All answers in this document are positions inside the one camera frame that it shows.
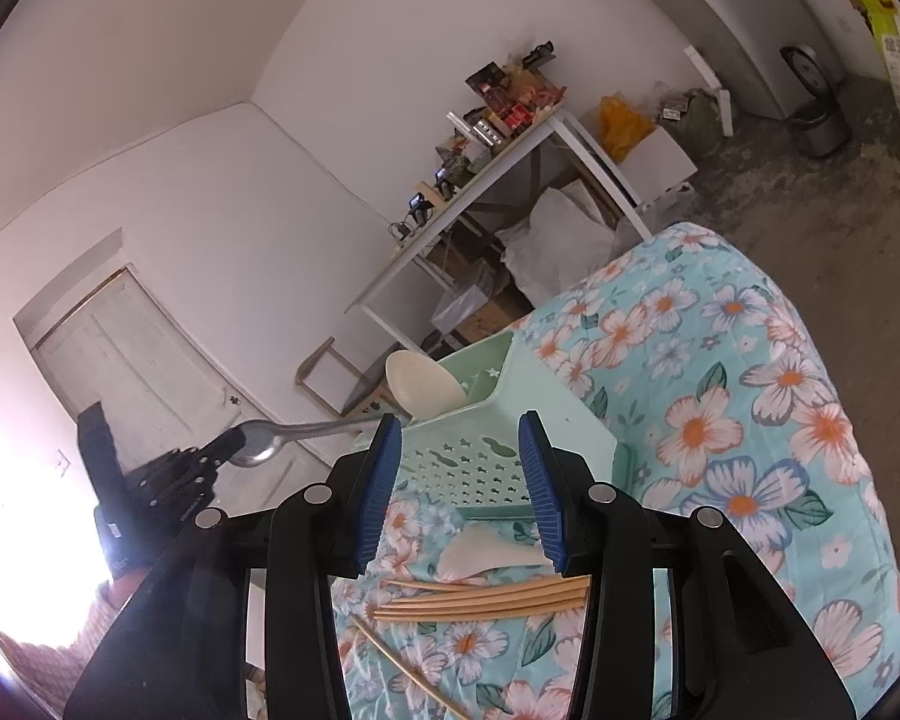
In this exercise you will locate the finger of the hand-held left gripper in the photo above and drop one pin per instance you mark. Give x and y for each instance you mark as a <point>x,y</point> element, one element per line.
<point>195,457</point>
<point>176,499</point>

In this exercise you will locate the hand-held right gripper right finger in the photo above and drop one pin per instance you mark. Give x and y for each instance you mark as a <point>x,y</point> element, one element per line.
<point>544,499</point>

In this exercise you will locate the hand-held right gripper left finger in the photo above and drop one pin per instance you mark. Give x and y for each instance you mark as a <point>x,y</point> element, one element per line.
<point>379,499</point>

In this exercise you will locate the metal spoon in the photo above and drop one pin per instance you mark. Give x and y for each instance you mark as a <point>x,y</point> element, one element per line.
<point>259,446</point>

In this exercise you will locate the green plastic utensil holder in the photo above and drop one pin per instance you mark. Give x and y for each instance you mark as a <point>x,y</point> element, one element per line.
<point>465,457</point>

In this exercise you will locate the white rice spoon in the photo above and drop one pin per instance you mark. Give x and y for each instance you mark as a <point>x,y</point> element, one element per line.
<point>469,551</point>

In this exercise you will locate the wooden chopstick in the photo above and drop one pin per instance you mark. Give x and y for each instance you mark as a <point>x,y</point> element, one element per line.
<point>397,616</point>
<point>412,671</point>
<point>457,600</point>
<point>420,610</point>

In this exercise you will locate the wooden chair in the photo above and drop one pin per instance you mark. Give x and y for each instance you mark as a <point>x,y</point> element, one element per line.
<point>360,394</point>

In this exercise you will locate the white door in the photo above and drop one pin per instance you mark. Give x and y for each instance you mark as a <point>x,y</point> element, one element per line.
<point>120,360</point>

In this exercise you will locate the brown cardboard box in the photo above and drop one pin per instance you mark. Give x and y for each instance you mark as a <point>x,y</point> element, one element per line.
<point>495,319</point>

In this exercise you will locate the floral teal blanket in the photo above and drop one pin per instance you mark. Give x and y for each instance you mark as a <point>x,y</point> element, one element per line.
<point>720,405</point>

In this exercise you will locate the clear plastic bin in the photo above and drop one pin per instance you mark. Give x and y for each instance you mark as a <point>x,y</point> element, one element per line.
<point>465,300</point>

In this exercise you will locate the white sack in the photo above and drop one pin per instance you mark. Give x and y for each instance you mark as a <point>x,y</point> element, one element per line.
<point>562,240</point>

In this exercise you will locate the black device with screen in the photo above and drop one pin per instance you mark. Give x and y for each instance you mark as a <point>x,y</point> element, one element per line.
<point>445,184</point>
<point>418,208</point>

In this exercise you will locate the white table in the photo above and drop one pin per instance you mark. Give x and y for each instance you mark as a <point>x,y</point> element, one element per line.
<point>606,180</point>

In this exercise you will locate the white box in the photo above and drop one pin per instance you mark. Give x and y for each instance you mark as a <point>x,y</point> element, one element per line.
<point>660,157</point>

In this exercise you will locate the silver metal box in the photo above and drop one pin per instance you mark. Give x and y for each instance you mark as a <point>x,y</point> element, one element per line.
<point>484,131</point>

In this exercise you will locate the yellow plastic bag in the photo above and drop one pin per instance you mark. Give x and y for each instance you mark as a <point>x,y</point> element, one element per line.
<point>622,124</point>

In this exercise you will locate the red bottle pack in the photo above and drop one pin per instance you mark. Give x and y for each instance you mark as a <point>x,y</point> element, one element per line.
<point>510,116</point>

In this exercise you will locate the green bag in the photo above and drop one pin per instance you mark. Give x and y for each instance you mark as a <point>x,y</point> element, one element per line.
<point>701,120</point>

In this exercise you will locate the white plastic panel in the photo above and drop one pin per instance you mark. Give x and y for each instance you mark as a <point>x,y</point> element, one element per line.
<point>724,112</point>

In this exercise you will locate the dark printed box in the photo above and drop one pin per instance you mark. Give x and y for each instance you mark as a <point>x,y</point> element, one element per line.
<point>486,76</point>

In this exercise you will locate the rice cooker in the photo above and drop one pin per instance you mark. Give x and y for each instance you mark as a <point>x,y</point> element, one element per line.
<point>821,131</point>

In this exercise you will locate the silver refrigerator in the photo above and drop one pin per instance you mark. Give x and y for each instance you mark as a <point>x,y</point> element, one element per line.
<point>750,15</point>

